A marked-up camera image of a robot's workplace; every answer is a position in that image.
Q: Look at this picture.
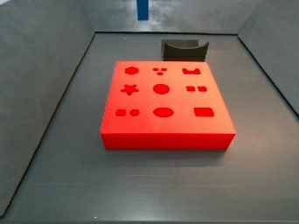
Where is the dark grey curved holder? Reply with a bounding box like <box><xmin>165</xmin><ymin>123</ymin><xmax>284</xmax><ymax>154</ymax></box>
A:
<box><xmin>161</xmin><ymin>39</ymin><xmax>209</xmax><ymax>61</ymax></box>

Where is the red shape-sorter block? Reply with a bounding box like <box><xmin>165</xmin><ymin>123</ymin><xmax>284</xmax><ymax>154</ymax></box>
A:
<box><xmin>100</xmin><ymin>61</ymin><xmax>236</xmax><ymax>150</ymax></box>

